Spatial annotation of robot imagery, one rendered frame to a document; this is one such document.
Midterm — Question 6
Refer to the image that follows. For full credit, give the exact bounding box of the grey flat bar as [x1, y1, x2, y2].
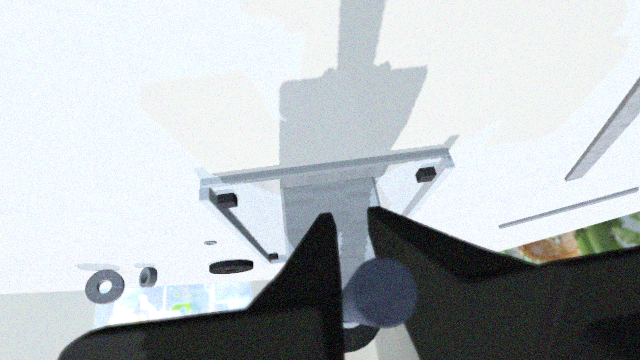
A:
[498, 187, 639, 229]
[564, 77, 640, 182]

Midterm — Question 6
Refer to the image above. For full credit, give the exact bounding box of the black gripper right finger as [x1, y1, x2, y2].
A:
[367, 206, 640, 360]

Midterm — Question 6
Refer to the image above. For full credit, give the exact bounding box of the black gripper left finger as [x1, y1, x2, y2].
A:
[57, 212, 345, 360]

